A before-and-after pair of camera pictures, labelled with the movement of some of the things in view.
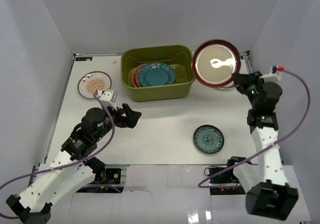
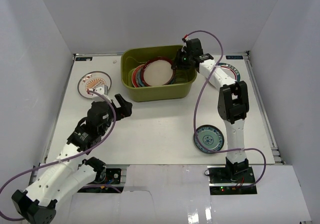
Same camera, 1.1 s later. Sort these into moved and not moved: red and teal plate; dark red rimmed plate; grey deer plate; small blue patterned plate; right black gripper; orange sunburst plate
Moved: right black gripper; dark red rimmed plate
Not moved: orange sunburst plate; grey deer plate; small blue patterned plate; red and teal plate
